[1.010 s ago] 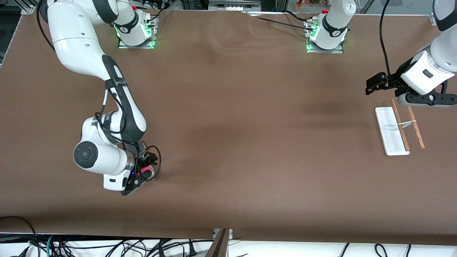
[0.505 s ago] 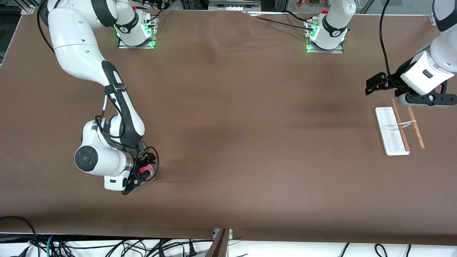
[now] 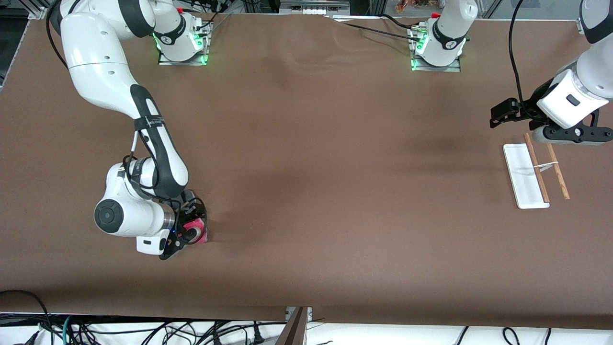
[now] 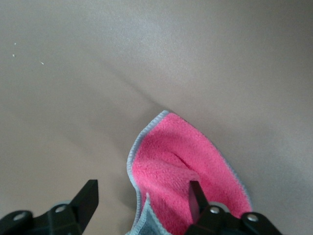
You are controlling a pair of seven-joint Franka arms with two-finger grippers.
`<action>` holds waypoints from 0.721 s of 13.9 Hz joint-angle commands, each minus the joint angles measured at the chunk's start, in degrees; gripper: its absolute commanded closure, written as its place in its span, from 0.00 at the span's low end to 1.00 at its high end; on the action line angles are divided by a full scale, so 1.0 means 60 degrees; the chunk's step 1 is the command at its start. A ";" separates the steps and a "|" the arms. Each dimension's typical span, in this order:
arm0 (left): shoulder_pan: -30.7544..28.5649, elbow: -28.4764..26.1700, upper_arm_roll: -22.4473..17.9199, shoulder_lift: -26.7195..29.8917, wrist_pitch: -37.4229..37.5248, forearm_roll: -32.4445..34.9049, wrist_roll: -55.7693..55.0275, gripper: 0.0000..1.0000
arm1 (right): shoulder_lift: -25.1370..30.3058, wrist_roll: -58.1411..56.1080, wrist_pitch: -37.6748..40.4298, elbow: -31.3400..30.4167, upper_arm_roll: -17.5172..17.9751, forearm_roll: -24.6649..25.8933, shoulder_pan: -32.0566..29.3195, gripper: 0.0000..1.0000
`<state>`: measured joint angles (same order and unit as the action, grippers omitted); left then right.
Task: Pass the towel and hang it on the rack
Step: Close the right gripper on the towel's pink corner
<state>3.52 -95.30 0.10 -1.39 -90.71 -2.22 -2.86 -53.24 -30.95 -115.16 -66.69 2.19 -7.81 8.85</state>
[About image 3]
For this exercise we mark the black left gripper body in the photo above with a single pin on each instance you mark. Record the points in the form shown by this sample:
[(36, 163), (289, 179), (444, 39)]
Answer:
[(530, 107)]

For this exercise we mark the red and grey towel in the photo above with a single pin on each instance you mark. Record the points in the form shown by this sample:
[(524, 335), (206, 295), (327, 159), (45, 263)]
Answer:
[(203, 235)]

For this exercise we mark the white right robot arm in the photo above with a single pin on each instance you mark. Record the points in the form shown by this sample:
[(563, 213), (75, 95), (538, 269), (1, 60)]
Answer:
[(96, 52)]

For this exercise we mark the white rectangular tray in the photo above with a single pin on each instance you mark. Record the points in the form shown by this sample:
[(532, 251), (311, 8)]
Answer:
[(524, 182)]

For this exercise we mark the brown table cover sheet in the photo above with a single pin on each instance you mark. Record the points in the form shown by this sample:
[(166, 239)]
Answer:
[(335, 191)]

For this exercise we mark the white power strip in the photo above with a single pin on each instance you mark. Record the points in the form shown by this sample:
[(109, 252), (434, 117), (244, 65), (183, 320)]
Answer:
[(313, 11)]

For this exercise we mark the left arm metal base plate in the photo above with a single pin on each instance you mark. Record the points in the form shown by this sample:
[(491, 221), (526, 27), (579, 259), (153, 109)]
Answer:
[(452, 68)]

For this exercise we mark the aluminium corner bracket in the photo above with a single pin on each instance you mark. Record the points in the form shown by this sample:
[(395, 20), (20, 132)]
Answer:
[(584, 26)]

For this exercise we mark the brown wooden post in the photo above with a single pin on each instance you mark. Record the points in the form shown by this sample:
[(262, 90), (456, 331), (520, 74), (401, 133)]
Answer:
[(294, 330)]

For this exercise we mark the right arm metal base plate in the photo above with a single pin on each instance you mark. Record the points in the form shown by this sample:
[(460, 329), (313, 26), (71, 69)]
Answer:
[(165, 61)]

